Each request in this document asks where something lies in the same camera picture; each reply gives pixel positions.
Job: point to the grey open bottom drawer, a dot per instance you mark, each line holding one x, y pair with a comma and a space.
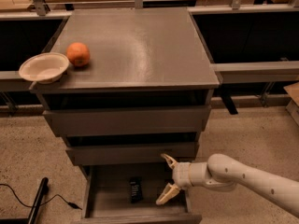
108, 197

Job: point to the orange fruit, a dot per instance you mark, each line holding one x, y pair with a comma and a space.
78, 54

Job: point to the grey drawer cabinet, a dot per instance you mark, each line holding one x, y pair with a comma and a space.
144, 95

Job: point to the wooden board right edge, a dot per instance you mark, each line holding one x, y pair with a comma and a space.
293, 106

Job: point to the grey top drawer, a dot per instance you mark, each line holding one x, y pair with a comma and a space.
122, 121

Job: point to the grey middle drawer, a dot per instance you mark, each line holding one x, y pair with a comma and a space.
137, 153

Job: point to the black pole on floor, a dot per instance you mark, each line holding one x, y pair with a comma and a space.
42, 191

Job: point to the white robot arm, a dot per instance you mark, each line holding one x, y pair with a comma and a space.
222, 173

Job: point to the dark rxbar blueberry bar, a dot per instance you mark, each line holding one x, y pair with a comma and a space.
136, 190

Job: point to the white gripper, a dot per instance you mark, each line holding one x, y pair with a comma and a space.
180, 175

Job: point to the white paper bowl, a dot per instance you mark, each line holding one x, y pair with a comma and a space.
44, 68

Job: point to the grey metal rail frame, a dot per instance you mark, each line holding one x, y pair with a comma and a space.
249, 69

